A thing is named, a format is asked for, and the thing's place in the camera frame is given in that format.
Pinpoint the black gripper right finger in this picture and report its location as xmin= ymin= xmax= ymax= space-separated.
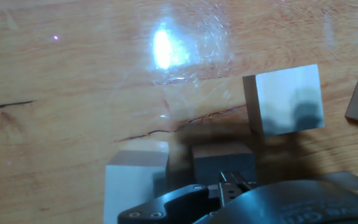
xmin=232 ymin=171 xmax=262 ymax=200

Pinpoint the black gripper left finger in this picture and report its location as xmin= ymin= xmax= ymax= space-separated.
xmin=117 ymin=170 xmax=234 ymax=224

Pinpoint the varnished wooden board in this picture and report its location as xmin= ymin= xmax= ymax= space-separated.
xmin=0 ymin=0 xmax=358 ymax=224

